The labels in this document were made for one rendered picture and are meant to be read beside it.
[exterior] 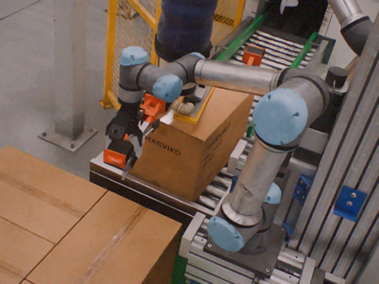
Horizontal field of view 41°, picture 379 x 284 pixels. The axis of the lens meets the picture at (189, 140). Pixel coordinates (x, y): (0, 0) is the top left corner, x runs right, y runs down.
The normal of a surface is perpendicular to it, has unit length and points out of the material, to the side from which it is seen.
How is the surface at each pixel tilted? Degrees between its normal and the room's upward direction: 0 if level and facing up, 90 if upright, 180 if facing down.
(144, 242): 0
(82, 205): 0
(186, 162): 90
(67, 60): 90
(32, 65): 0
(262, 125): 82
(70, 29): 89
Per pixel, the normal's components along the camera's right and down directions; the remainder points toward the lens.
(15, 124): 0.14, -0.79
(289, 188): -0.38, 0.52
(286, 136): -0.57, 0.31
